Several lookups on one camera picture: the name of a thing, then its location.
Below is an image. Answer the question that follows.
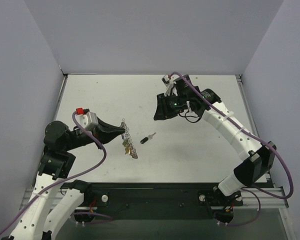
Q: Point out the yellow key tag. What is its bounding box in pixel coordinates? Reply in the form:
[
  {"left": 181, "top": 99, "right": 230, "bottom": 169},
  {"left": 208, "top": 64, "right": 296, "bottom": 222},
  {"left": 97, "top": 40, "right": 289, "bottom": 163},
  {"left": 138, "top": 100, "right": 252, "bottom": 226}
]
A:
[{"left": 125, "top": 146, "right": 131, "bottom": 154}]

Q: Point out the black key tag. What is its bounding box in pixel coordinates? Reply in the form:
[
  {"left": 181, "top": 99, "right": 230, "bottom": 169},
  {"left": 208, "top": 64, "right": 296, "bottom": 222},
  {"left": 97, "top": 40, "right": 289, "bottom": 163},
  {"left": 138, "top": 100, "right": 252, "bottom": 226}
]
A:
[{"left": 140, "top": 132, "right": 157, "bottom": 144}]

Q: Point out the metal disc keyring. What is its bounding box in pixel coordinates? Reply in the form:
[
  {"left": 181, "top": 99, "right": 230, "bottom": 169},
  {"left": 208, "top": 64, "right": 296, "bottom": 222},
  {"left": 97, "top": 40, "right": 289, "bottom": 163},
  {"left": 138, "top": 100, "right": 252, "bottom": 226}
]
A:
[{"left": 120, "top": 118, "right": 138, "bottom": 159}]

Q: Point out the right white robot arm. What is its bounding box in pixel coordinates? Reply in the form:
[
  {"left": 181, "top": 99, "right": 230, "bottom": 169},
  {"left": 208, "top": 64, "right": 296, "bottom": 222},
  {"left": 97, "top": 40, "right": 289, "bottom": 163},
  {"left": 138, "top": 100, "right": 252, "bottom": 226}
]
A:
[{"left": 153, "top": 75, "right": 275, "bottom": 197}]

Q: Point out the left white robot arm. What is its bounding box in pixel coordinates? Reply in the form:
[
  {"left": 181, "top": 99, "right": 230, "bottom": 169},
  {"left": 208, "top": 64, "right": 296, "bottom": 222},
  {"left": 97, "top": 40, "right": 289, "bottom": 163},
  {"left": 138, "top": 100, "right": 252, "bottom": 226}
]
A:
[{"left": 5, "top": 119, "right": 125, "bottom": 240}]

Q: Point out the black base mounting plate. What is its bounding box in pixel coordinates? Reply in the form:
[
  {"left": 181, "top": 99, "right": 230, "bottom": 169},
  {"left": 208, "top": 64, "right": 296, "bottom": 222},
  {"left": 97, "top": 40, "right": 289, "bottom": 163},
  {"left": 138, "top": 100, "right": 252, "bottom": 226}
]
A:
[{"left": 78, "top": 183, "right": 243, "bottom": 220}]

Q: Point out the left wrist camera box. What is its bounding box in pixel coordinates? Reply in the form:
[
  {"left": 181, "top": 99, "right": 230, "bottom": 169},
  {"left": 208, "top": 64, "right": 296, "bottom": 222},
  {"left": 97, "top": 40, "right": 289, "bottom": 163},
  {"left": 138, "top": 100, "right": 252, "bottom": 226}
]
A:
[{"left": 75, "top": 108, "right": 99, "bottom": 132}]

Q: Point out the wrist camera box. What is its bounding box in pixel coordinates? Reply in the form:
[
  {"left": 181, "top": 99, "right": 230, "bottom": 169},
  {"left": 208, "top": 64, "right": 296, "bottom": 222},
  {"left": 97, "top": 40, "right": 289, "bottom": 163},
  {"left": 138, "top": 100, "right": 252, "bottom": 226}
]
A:
[
  {"left": 161, "top": 75, "right": 176, "bottom": 97},
  {"left": 75, "top": 108, "right": 99, "bottom": 132}
]

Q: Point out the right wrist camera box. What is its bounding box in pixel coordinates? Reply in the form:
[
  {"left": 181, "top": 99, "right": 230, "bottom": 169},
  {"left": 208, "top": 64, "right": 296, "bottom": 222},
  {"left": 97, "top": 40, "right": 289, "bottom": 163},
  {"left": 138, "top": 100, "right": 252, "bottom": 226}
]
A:
[{"left": 161, "top": 75, "right": 176, "bottom": 97}]

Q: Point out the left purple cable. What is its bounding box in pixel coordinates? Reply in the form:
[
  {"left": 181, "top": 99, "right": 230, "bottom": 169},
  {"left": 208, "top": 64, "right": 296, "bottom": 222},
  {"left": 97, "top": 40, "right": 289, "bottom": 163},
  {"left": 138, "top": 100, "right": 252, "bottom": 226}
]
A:
[{"left": 0, "top": 111, "right": 115, "bottom": 240}]

